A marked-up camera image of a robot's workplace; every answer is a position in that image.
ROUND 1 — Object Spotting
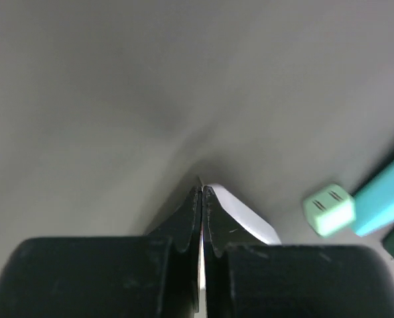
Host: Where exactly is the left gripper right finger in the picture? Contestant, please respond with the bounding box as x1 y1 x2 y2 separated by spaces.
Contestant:
202 185 394 317

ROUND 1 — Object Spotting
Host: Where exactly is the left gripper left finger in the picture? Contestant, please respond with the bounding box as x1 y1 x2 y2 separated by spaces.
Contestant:
0 187 202 317

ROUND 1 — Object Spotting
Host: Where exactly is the white triangular power strip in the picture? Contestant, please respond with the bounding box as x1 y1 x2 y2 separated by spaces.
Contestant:
199 178 282 245

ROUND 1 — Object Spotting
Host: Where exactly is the mint green small plug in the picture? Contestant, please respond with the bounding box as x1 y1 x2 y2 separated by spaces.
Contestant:
302 184 356 237

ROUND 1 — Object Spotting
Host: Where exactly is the teal triangular power strip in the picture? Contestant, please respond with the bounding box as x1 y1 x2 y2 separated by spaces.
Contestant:
352 148 394 237

